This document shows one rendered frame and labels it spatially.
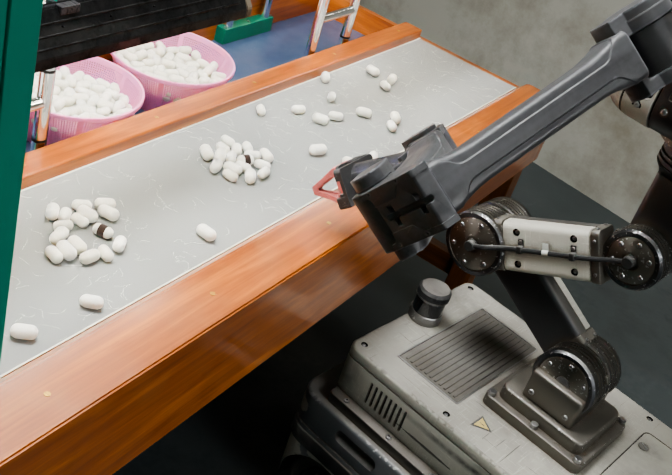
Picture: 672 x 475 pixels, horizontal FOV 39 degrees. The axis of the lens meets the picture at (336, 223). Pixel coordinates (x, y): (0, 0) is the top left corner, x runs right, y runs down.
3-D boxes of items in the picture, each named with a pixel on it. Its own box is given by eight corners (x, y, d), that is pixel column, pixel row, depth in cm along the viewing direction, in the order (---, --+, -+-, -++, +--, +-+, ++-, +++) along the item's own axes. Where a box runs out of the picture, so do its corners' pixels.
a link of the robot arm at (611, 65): (431, 259, 100) (379, 178, 99) (385, 264, 113) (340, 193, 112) (718, 51, 114) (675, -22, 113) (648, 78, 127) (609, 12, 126)
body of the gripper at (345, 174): (329, 171, 153) (367, 162, 148) (362, 155, 161) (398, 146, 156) (342, 209, 154) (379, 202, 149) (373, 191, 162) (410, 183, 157)
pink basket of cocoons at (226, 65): (250, 107, 212) (260, 68, 207) (169, 138, 191) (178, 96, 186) (161, 55, 221) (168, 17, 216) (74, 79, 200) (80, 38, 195)
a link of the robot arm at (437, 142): (432, 245, 109) (381, 164, 108) (390, 268, 111) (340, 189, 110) (474, 167, 149) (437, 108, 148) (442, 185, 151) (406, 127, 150)
